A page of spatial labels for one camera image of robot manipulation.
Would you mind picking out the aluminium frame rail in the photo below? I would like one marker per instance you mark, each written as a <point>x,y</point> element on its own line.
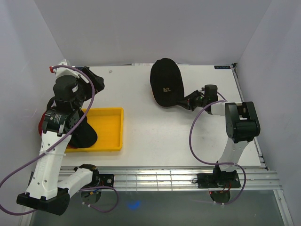
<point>181,179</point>

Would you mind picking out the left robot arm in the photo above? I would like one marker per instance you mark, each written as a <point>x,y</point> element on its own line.
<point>64,123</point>

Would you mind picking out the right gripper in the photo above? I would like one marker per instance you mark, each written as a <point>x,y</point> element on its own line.
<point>188,102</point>

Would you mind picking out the yellow plastic tray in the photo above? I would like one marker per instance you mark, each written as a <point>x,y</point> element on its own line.
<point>108,124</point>

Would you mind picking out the red baseball cap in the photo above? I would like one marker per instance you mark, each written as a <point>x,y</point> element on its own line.
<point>41,124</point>

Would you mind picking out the black cap white logo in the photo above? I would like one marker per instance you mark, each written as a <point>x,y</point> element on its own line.
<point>84,136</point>

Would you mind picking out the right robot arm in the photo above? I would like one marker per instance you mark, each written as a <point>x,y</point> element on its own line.
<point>242,126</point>

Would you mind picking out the black cap gold logo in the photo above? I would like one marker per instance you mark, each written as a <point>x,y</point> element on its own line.
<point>166,82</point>

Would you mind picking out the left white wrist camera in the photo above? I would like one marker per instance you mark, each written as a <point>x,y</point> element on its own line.
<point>63,71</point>

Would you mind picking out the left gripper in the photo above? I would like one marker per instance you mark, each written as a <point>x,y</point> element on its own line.
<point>99,80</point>

